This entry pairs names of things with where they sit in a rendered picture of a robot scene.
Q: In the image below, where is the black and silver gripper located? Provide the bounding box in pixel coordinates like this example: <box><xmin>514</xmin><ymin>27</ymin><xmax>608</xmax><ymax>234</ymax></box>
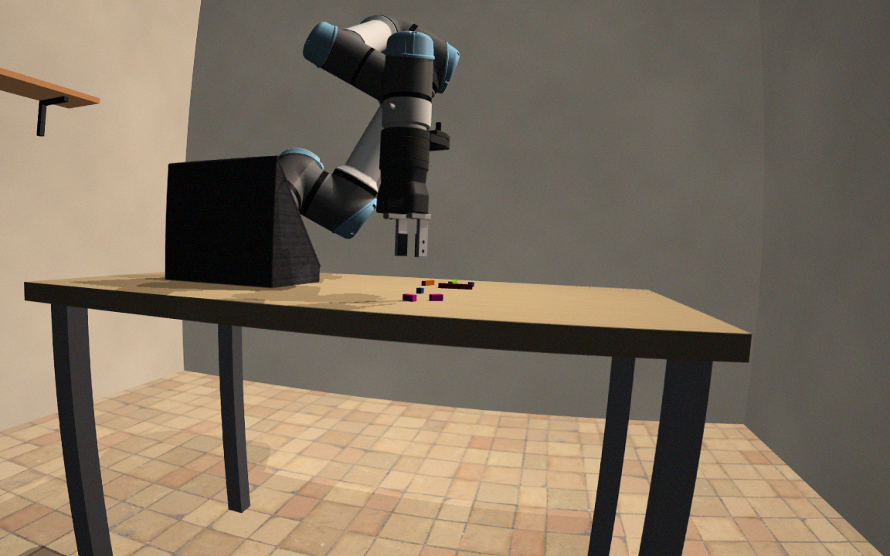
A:
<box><xmin>376</xmin><ymin>97</ymin><xmax>450</xmax><ymax>257</ymax></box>

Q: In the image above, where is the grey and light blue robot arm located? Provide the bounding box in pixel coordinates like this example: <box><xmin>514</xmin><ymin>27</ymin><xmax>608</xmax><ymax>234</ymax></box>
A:
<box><xmin>279</xmin><ymin>15</ymin><xmax>460</xmax><ymax>239</ymax></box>

